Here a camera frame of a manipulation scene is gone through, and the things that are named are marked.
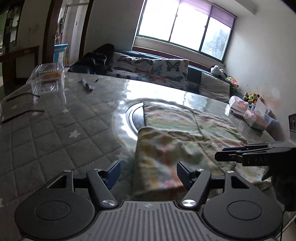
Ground green patterned child's cardigan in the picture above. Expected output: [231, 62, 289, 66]
[133, 103, 271, 201]

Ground black clothes pile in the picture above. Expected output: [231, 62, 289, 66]
[68, 43, 115, 75]

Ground tissue pack with paper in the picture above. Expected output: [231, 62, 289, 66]
[243, 99, 268, 131]

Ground clear plastic storage box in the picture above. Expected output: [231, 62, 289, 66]
[249, 104, 278, 127]

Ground flat book under tissues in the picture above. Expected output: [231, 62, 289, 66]
[230, 109, 244, 118]

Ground pink tissue pack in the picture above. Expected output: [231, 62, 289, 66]
[229, 95, 249, 113]

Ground small plush toys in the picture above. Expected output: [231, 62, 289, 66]
[226, 76, 262, 104]

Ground quilted grey star tablecloth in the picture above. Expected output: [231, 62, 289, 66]
[1, 73, 273, 240]

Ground grey plain cushion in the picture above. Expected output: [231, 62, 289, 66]
[199, 72, 230, 103]

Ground round black induction cooktop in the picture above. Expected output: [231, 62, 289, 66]
[125, 102, 145, 135]

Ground white plush toy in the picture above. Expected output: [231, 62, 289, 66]
[210, 65, 227, 79]

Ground blue sofa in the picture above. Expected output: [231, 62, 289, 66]
[68, 49, 246, 105]

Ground black silver pen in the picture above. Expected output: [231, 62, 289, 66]
[78, 78, 93, 91]

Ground butterfly print cushion upright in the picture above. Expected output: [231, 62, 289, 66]
[149, 59, 189, 90]

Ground clear plastic clamshell container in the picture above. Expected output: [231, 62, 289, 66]
[26, 63, 65, 95]

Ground butterfly print cushion lying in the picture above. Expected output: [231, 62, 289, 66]
[106, 52, 153, 82]

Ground blue white cabinet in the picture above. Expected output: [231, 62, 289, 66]
[53, 43, 68, 64]

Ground dark wooden glass cabinet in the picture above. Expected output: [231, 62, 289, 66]
[0, 4, 23, 61]

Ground window with green frame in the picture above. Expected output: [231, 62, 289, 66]
[137, 1, 236, 62]

